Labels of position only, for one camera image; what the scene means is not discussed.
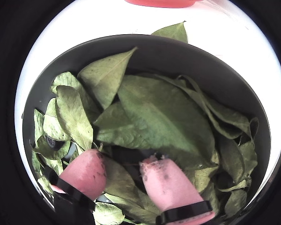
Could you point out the dark grey round bowl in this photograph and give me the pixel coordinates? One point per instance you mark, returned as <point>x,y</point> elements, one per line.
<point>84,54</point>

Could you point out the pink-tipped gripper finger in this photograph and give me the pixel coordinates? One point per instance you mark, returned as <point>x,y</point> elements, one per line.
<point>168,185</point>
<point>84,173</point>

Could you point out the red collapsible silicone cup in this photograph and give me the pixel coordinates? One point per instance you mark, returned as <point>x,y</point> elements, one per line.
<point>159,3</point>

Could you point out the loose green leaf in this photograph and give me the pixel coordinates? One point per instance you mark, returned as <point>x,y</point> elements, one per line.
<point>174,31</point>

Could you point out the large green leaf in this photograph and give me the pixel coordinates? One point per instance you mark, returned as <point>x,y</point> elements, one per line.
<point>164,117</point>

